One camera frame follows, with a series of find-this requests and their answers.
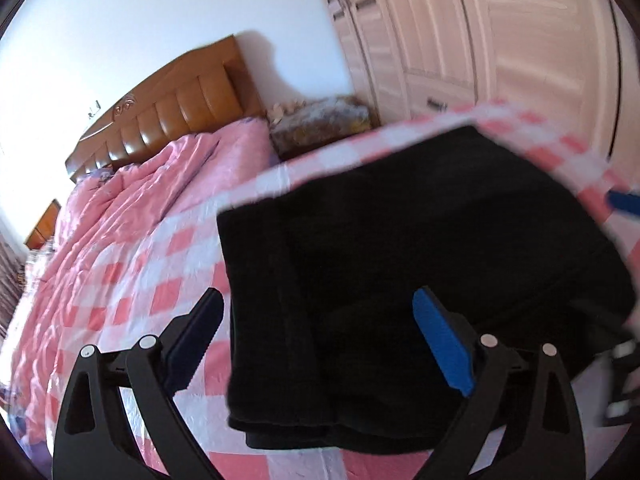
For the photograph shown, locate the pink quilt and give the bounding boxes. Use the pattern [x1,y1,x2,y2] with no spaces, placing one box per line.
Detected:
[10,117,274,401]

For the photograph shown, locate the bare wooden nightstand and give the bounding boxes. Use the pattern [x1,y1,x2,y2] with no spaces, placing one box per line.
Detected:
[25,198,62,251]

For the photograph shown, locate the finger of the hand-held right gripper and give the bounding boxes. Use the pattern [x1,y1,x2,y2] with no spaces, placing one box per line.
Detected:
[607,188,640,220]
[602,336,640,427]

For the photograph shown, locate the black pants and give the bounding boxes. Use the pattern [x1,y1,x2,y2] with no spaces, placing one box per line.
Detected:
[216,125,637,453]

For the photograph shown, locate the floral maroon curtain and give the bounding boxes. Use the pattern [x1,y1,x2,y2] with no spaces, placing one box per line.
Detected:
[0,239,27,343]

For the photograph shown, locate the light wooden wardrobe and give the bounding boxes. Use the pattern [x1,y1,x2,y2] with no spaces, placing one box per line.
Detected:
[307,0,627,161]

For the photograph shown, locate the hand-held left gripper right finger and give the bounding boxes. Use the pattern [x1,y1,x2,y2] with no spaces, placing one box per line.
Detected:
[411,287,587,480]

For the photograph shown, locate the purple pillow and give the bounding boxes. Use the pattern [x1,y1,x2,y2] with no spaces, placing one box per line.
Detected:
[82,167,119,189]

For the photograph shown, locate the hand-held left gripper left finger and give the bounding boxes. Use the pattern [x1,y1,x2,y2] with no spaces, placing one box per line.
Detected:
[52,288,225,480]

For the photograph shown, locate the nightstand with floral cover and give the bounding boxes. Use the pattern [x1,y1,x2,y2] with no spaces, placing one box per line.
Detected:
[267,95,384,162]

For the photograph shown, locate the pink white checkered bed sheet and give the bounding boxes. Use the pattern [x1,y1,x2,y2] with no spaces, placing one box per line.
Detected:
[10,100,640,480]

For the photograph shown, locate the wooden padded headboard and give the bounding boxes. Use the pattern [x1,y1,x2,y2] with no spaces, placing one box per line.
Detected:
[65,35,267,184]

